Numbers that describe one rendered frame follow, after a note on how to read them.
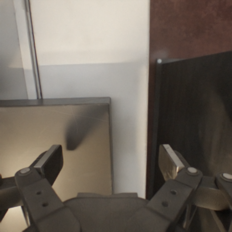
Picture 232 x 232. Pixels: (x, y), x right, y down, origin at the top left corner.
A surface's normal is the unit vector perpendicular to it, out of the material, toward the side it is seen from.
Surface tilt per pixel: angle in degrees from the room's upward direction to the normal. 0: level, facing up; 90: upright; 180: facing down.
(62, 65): 0
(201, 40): 0
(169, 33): 0
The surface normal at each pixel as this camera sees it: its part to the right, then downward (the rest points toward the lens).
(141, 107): 0.00, 0.25
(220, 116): -1.00, 0.00
